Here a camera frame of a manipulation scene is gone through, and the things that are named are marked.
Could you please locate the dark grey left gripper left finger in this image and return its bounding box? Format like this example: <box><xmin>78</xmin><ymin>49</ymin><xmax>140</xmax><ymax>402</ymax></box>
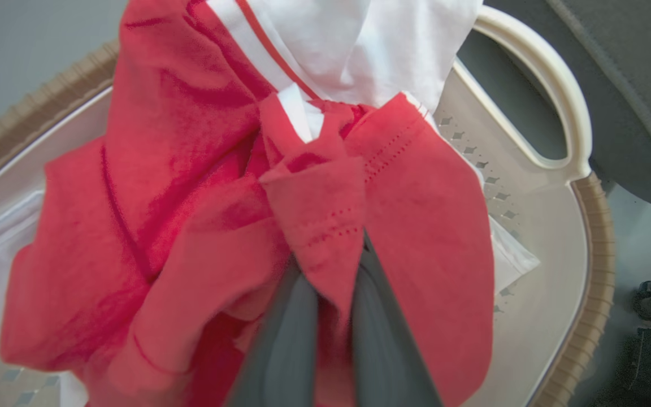
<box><xmin>225</xmin><ymin>254</ymin><xmax>321</xmax><ymax>407</ymax></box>

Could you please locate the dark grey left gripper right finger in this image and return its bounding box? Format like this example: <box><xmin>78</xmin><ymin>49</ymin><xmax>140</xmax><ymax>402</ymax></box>
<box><xmin>350</xmin><ymin>231</ymin><xmax>445</xmax><ymax>407</ymax></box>

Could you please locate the red and white shirt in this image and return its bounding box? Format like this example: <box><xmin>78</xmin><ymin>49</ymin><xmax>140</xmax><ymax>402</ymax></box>
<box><xmin>0</xmin><ymin>0</ymin><xmax>496</xmax><ymax>407</ymax></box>

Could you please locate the white laundry basket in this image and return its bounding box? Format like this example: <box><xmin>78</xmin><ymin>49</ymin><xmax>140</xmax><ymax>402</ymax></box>
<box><xmin>0</xmin><ymin>6</ymin><xmax>616</xmax><ymax>407</ymax></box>

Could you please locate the grey fabric sofa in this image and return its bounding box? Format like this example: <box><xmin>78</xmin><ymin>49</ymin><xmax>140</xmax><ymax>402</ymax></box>
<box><xmin>484</xmin><ymin>0</ymin><xmax>651</xmax><ymax>217</ymax></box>

